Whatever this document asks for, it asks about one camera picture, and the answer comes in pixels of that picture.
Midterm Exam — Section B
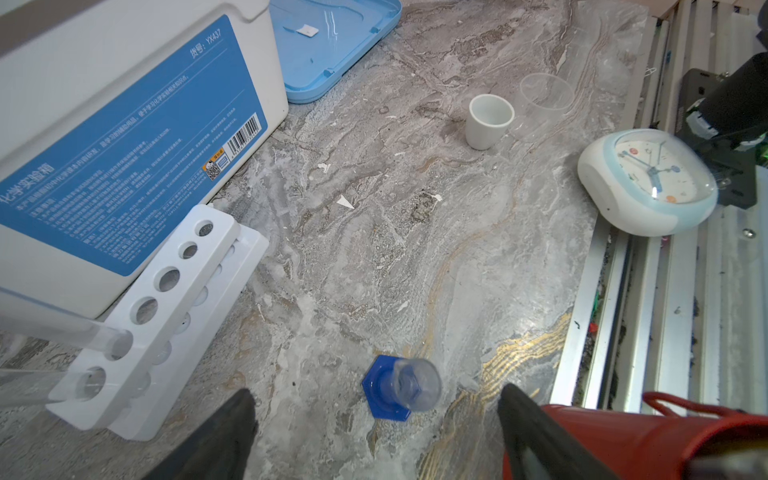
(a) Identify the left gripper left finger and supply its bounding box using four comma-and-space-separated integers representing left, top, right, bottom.
144, 388, 258, 479

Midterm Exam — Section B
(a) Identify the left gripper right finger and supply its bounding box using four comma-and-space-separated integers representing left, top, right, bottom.
497, 383, 617, 479

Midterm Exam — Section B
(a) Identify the white test tube rack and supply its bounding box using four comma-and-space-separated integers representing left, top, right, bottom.
47, 205, 269, 441

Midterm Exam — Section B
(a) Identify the small white round cap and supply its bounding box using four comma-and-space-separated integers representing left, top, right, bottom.
465, 94, 515, 151

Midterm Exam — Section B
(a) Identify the clear plastic beaker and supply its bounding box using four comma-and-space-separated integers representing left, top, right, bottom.
519, 73, 576, 121

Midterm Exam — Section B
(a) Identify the blue plastic bin lid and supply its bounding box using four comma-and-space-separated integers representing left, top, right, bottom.
269, 0, 402, 104

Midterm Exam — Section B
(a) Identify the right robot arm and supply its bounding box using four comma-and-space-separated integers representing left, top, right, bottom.
698, 51, 767, 142

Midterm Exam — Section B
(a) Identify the red cup of pencils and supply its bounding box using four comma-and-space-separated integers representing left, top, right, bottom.
539, 392, 767, 479

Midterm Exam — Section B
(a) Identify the white alarm clock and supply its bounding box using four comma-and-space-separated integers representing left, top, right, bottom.
577, 129, 718, 237

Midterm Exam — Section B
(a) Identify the white plastic storage bin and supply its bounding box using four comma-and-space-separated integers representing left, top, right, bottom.
1, 1, 288, 318

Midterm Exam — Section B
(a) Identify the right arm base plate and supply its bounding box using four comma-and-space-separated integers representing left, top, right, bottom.
674, 69, 767, 210

